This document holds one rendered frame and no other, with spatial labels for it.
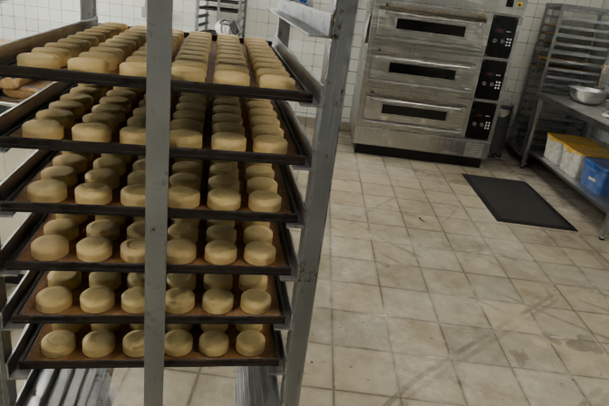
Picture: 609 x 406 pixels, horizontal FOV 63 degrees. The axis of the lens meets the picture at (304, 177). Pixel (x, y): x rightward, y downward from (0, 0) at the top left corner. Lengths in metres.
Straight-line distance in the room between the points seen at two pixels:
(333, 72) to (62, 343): 0.60
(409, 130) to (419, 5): 1.28
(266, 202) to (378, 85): 4.75
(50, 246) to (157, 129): 0.25
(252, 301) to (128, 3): 6.12
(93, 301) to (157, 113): 0.32
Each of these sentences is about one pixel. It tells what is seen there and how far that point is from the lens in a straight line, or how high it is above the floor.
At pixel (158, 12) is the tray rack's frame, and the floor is 1.58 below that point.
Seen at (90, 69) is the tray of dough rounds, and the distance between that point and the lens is 0.70.
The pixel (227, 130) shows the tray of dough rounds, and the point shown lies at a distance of 0.76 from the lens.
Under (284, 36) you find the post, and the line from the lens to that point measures 1.27.
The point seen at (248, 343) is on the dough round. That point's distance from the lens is 0.90.
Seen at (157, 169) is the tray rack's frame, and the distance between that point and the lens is 0.70.
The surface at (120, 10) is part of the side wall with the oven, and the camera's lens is 6.83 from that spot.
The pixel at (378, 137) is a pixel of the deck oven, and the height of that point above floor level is 0.22.
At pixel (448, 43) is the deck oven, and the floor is 1.29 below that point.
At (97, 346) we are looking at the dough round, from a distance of 0.91.
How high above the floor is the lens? 1.63
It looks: 20 degrees down
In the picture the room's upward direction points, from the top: 7 degrees clockwise
